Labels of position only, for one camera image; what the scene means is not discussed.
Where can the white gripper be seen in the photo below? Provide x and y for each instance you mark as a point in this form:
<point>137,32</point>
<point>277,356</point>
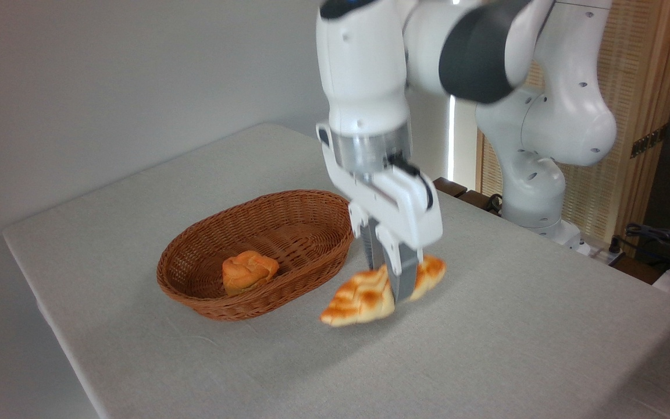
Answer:
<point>405,215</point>

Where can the long braided bread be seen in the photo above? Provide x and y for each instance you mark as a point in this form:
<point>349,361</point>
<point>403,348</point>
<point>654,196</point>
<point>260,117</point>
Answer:
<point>358,299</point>

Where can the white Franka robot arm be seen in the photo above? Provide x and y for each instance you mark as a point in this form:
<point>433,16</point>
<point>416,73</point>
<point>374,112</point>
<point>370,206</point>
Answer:
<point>364,70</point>

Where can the brown wicker basket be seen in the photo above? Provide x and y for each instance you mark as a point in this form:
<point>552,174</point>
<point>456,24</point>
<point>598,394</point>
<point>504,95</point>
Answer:
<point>306,244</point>

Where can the small round bread roll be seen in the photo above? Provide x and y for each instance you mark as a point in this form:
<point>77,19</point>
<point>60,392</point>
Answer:
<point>249,270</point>

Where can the dark wooden base board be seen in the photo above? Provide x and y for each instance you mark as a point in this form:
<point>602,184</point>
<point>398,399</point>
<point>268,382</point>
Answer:
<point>457,191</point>

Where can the grey tablecloth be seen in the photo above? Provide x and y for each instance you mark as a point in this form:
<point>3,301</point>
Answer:
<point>515,337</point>

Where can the white power strip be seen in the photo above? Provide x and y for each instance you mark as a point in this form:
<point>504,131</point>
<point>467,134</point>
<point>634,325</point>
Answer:
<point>599,253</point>

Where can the black metal hinge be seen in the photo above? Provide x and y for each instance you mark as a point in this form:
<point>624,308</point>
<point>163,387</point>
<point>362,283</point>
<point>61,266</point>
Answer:
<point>649,141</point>

